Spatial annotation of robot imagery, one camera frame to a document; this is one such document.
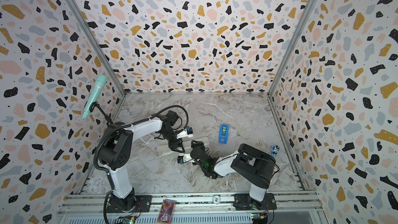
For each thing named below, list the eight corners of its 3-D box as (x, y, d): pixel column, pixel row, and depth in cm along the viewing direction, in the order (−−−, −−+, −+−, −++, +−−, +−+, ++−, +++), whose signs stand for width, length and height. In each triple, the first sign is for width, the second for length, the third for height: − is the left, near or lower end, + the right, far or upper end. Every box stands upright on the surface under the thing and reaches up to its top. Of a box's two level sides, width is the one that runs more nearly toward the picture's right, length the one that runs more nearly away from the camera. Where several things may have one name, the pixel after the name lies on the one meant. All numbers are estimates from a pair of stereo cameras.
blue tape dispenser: (218, 143, 97) (218, 139, 93) (219, 128, 105) (220, 123, 100) (227, 144, 97) (228, 140, 92) (228, 129, 104) (229, 124, 100)
